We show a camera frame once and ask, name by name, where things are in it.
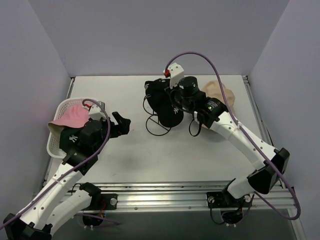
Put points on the aluminium front rail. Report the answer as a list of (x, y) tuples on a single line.
[(161, 197)]

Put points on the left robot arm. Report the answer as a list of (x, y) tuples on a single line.
[(46, 213)]

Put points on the dark green cap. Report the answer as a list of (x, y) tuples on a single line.
[(70, 139)]

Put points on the black baseball cap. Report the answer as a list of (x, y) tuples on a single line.
[(159, 101)]

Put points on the white plastic basket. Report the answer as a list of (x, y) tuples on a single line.
[(56, 140)]

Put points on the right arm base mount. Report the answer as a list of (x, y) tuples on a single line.
[(231, 210)]

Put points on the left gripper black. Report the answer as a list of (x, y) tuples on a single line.
[(113, 127)]

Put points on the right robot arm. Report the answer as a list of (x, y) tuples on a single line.
[(267, 161)]

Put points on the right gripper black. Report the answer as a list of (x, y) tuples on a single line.
[(173, 97)]

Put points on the beige bucket hat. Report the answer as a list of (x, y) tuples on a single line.
[(226, 98)]

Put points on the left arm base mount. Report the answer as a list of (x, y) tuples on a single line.
[(100, 202)]

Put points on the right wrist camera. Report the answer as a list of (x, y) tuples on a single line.
[(175, 73)]

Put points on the black wire hat stand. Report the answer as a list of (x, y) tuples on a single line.
[(152, 123)]

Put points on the pink cap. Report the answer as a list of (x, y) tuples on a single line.
[(72, 116)]

